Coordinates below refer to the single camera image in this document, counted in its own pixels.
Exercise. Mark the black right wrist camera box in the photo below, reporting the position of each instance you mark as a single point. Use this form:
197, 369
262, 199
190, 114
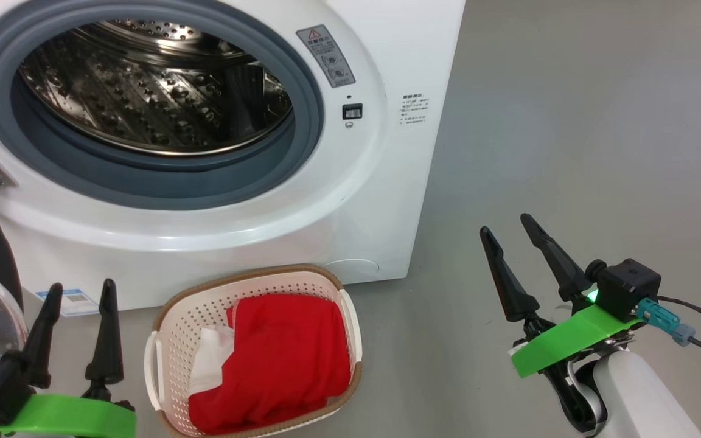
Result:
627, 286

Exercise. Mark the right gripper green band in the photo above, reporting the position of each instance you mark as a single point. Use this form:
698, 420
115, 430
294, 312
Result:
569, 340

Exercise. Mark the white front-load washing machine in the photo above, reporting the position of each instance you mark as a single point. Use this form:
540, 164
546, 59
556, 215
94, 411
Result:
356, 182

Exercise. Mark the red and white jersey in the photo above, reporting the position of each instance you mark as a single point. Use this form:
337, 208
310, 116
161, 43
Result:
283, 359

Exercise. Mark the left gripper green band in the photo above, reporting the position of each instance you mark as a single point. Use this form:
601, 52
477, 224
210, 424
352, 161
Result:
70, 420

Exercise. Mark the cream perforated laundry basket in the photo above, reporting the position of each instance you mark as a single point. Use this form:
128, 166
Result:
186, 322

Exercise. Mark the grey warning sticker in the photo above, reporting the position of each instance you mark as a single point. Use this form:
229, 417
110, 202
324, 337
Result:
326, 56

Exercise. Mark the blue energy label sticker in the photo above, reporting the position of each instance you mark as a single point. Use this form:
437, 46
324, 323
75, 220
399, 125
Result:
76, 299

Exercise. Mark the round white filter cover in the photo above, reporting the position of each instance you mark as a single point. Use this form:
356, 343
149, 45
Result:
356, 271

